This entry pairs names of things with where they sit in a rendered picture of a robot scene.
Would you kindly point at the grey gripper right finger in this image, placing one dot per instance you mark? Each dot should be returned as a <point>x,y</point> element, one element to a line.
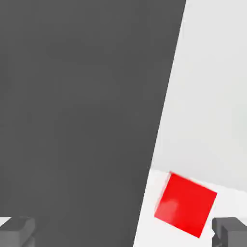
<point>231,233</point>

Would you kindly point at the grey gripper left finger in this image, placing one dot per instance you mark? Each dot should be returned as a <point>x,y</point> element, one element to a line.
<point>16,231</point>

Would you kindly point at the small red cube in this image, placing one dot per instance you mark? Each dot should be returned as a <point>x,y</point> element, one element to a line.
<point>186,204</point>

